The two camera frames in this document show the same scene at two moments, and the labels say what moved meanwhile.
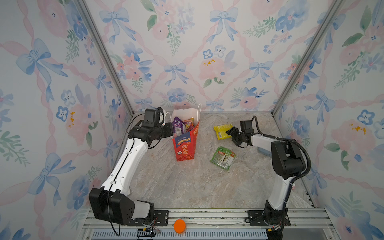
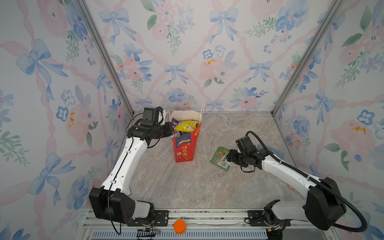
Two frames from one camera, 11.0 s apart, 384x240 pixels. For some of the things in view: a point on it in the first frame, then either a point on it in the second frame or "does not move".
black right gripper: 232,132 → 231,155
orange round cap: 179,226 does not move
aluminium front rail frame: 304,224 does not move
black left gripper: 169,129 does not move
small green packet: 223,157 does not move
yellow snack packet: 221,131 → 187,126
